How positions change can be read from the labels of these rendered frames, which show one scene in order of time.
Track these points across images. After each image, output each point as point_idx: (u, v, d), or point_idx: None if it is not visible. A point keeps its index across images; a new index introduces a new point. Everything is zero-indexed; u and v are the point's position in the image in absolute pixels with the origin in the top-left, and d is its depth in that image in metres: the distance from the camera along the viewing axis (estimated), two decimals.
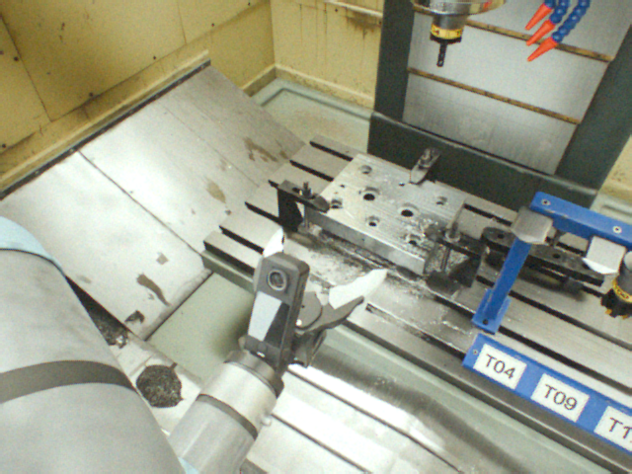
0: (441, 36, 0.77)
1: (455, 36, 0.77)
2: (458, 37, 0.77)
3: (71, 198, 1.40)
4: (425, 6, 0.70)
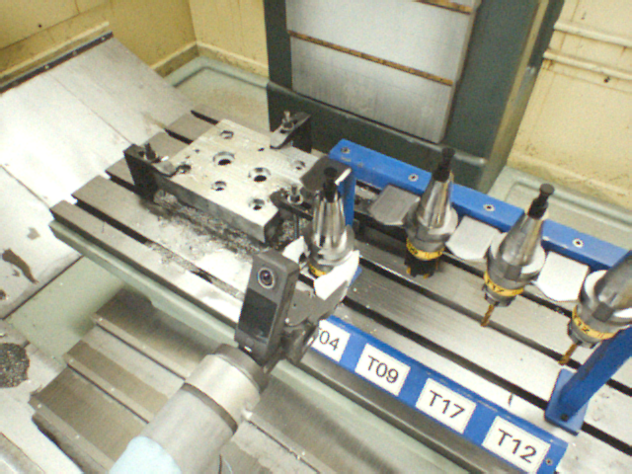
0: (318, 275, 0.63)
1: None
2: None
3: None
4: None
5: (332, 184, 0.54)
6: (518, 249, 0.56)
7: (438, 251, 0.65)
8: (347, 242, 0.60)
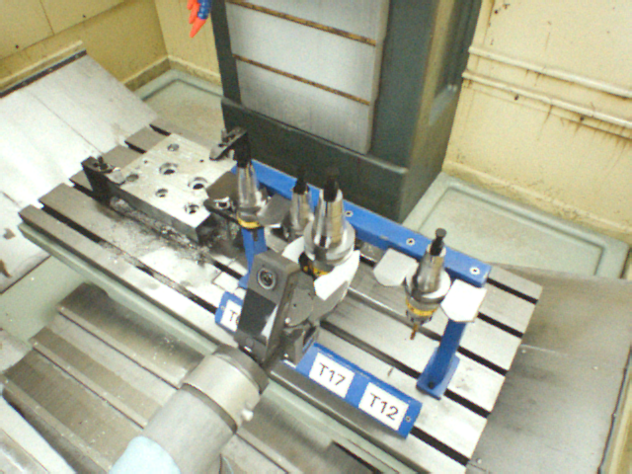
0: (243, 225, 0.86)
1: (256, 225, 0.86)
2: (260, 225, 0.86)
3: None
4: None
5: (244, 154, 0.77)
6: (321, 231, 0.58)
7: None
8: (261, 198, 0.83)
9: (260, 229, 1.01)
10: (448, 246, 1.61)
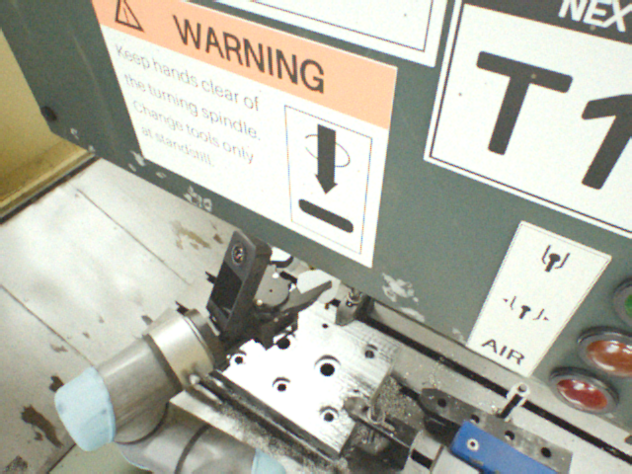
0: None
1: None
2: None
3: None
4: None
5: None
6: None
7: None
8: None
9: None
10: None
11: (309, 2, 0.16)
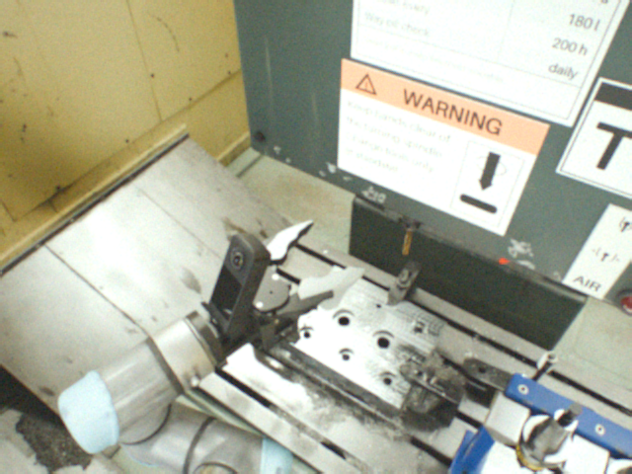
0: (530, 467, 0.71)
1: (546, 468, 0.70)
2: None
3: (37, 300, 1.34)
4: None
5: (575, 416, 0.61)
6: None
7: None
8: (566, 447, 0.67)
9: None
10: (609, 366, 1.45)
11: (503, 91, 0.32)
